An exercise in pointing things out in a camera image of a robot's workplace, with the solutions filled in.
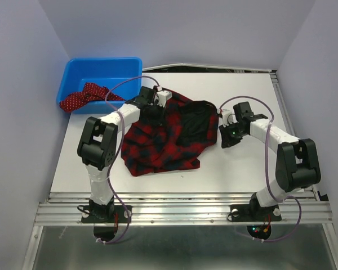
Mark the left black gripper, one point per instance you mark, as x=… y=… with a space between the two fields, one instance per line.
x=161 y=120

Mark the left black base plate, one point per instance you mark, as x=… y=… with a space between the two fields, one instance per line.
x=117 y=215

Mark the aluminium table frame rail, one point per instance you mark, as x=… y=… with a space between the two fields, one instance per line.
x=179 y=209

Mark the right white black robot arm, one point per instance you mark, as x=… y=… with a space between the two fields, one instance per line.
x=290 y=163

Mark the blue plastic bin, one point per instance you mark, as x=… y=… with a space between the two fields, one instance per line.
x=104 y=72

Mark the red navy plaid skirt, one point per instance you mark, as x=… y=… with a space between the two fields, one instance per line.
x=189 y=127

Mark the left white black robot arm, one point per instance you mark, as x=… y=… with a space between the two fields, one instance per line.
x=98 y=144

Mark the red white-dotted skirt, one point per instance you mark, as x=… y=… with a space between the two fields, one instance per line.
x=91 y=93

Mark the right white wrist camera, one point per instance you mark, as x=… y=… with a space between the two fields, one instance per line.
x=227 y=116

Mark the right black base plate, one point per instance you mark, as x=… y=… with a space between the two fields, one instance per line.
x=247 y=213

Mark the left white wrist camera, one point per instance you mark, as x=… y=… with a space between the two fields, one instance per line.
x=161 y=98

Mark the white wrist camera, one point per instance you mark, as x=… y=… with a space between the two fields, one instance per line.
x=227 y=116
x=161 y=98

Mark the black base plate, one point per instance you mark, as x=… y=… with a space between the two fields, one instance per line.
x=117 y=215
x=247 y=213

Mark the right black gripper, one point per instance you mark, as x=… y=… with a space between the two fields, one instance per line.
x=226 y=140

